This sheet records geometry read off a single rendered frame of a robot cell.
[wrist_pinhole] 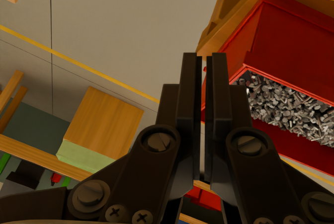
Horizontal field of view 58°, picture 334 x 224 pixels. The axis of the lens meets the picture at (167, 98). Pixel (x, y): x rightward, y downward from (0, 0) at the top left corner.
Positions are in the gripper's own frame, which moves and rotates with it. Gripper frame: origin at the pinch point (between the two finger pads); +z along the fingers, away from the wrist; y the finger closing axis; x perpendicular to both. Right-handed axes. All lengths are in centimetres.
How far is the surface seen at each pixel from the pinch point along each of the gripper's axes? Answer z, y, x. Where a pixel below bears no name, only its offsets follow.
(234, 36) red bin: 32.7, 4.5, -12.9
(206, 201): 289, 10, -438
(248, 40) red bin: 25.3, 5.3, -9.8
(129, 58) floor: 196, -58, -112
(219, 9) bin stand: 46.6, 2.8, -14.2
